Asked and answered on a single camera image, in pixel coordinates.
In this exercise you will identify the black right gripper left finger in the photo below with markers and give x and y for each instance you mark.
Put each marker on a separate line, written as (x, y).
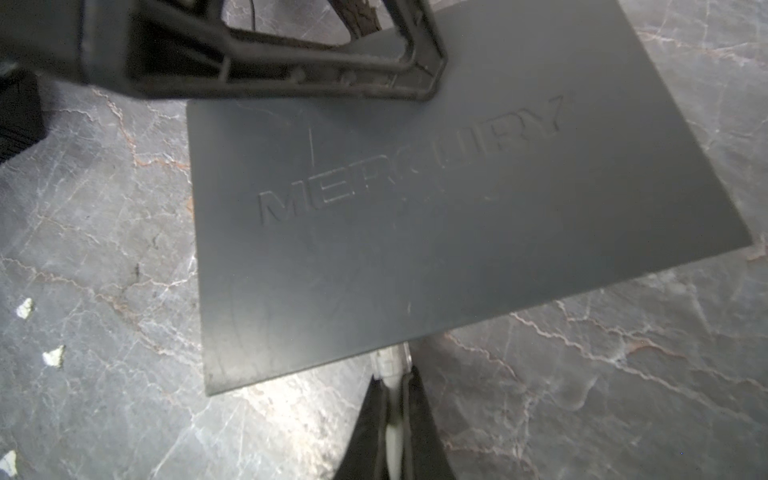
(365, 455)

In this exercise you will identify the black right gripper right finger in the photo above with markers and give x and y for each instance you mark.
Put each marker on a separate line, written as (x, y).
(424, 456)

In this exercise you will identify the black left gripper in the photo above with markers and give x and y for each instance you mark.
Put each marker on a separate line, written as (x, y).
(43, 35)

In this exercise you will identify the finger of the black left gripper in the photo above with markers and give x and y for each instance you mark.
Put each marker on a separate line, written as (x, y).
(358, 16)
(184, 50)

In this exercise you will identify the slim ribbed black switch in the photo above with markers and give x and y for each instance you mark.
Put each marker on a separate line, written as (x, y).
(22, 123)

